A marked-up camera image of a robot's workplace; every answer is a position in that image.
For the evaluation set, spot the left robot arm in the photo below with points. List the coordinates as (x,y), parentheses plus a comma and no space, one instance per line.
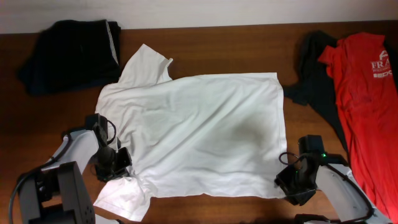
(55,192)

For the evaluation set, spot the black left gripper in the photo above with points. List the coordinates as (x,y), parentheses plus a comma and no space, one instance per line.
(121,163)

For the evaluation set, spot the folded navy garment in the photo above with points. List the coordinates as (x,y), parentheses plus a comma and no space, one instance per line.
(48,71)

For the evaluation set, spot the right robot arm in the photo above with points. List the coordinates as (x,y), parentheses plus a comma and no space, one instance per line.
(330,175)

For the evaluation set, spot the red printed t-shirt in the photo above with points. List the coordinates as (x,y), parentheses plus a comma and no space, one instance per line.
(366,100)

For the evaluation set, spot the dark green t-shirt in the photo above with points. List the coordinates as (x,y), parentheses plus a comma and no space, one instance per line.
(315,87)

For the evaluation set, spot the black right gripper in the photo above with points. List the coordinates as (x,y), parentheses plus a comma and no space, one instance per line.
(288,182)

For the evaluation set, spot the white t-shirt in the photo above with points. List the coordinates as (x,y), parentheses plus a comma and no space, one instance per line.
(218,134)

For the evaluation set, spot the folded black garment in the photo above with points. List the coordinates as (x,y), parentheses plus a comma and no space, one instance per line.
(99,39)

